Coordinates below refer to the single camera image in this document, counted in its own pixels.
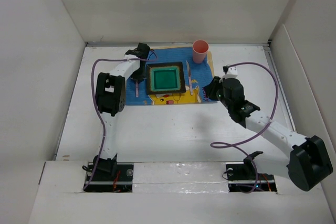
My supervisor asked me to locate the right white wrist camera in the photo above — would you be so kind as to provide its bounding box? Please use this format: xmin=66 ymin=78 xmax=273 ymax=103
xmin=223 ymin=66 xmax=238 ymax=78

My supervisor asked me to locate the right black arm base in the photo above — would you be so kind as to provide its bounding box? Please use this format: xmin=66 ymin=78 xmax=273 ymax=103
xmin=222 ymin=151 xmax=277 ymax=193

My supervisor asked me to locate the pink handled knife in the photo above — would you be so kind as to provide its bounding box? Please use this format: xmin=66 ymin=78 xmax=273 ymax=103
xmin=186 ymin=60 xmax=194 ymax=95

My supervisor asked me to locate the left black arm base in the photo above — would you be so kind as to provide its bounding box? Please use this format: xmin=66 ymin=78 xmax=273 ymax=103
xmin=82 ymin=156 xmax=134 ymax=193

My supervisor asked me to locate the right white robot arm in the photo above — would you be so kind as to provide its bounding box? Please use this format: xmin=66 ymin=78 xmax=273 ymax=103
xmin=204 ymin=77 xmax=333 ymax=191

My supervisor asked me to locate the pink handled fork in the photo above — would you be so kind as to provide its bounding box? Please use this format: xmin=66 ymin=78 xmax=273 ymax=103
xmin=135 ymin=81 xmax=139 ymax=98

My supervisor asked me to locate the pink plastic cup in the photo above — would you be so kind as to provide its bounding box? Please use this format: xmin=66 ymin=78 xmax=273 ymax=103
xmin=192 ymin=40 xmax=209 ymax=63

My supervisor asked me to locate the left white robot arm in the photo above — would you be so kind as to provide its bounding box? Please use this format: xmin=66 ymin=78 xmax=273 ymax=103
xmin=93 ymin=43 xmax=150 ymax=180

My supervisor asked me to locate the blue yellow cartoon placemat cloth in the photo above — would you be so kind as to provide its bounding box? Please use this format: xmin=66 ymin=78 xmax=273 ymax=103
xmin=125 ymin=47 xmax=213 ymax=105

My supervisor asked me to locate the green square ceramic plate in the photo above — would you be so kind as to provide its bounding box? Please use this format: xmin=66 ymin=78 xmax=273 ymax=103
xmin=146 ymin=62 xmax=186 ymax=95

